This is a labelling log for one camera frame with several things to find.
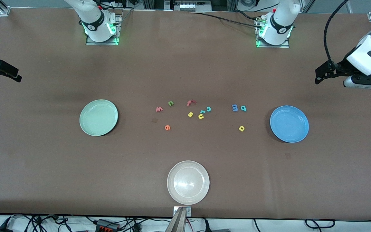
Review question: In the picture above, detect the blue plate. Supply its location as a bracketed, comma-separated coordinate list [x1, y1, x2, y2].
[270, 105, 309, 143]

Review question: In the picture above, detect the green plate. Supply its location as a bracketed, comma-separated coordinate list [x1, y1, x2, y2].
[79, 99, 119, 137]

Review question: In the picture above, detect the grey terminal box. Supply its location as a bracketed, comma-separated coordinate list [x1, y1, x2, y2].
[173, 0, 212, 12]

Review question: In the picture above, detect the white plate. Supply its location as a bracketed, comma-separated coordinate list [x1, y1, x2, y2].
[167, 160, 210, 205]

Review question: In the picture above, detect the black orange power strip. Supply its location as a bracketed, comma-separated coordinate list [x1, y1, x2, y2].
[95, 219, 120, 232]

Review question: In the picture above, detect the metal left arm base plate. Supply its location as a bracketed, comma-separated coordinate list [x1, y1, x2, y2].
[256, 14, 290, 49]

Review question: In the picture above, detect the short black table cable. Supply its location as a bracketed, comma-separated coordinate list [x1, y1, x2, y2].
[234, 10, 263, 20]

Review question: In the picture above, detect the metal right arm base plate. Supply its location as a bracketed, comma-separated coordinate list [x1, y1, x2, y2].
[86, 13, 122, 46]

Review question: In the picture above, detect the long black table cable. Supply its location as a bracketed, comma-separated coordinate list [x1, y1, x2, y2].
[189, 12, 265, 29]

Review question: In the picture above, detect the black looped floor cable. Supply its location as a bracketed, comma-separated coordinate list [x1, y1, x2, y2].
[304, 219, 336, 230]

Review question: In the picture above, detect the black tangled floor cable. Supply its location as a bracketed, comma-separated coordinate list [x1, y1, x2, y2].
[10, 214, 71, 232]

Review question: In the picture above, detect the black floor cable with plug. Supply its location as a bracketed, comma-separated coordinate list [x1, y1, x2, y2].
[121, 217, 173, 232]

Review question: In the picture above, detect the aluminium camera mount post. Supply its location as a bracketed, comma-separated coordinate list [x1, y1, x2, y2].
[165, 206, 192, 232]

